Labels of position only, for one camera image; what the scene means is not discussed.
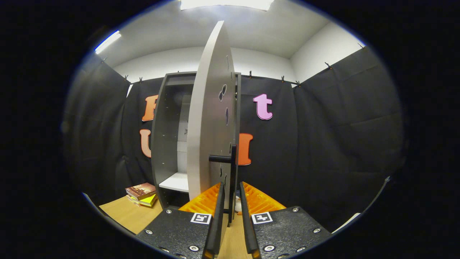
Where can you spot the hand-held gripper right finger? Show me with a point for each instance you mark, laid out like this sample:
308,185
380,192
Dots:
246,223

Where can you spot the large ceiling light panel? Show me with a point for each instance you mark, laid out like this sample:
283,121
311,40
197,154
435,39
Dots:
226,3

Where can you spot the yellow book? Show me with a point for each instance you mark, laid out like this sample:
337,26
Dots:
149,201

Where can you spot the small white toy figure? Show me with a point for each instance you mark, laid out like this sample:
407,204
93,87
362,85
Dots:
237,205

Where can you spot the narrow ceiling light strip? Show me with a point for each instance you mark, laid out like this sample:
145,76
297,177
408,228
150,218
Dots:
107,41

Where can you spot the black backdrop cloth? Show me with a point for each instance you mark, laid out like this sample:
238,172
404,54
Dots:
323,144

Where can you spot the dark grey shoe cabinet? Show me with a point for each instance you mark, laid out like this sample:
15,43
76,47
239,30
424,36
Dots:
163,144

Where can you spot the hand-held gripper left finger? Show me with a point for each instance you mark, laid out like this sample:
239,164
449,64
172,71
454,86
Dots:
218,223

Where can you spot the brown book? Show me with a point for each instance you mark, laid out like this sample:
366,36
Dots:
141,190

